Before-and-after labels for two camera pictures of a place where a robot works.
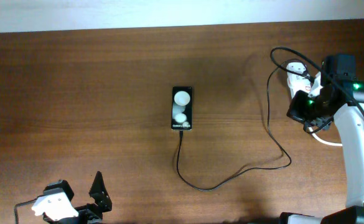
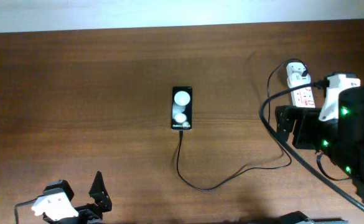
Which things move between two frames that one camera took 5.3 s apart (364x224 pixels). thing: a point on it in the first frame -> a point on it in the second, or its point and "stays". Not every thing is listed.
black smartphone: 182,108 stays
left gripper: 100,191 stays
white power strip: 297,82 stays
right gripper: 294,111 -> 303,122
